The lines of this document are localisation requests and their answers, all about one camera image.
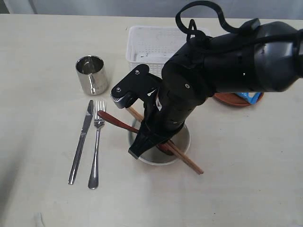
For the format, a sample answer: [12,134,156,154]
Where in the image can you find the white floral ceramic bowl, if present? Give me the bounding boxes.
[138,124,190,166]

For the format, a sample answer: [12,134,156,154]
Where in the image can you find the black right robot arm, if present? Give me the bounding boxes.
[127,21,303,158]

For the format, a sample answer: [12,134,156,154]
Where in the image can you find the silver fork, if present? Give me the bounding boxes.
[88,101,106,190]

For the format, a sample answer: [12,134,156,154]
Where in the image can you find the brown round plate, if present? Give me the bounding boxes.
[213,93,252,107]

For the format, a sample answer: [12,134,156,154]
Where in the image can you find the dark red wooden spoon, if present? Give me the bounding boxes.
[97,110,174,156]

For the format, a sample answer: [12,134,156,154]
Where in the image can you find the silver table knife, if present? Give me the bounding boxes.
[68,100,94,185]

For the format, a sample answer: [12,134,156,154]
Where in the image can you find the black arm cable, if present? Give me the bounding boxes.
[175,0,303,48]

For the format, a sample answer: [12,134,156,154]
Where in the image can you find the white perforated plastic basket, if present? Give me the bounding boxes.
[125,25,211,79]

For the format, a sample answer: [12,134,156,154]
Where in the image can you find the wooden chopstick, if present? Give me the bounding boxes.
[127,106,204,175]
[129,106,205,175]

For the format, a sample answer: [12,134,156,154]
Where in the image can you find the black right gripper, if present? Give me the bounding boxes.
[128,82,208,159]

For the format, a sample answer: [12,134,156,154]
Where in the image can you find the blue chips bag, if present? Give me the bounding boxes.
[236,92,262,105]

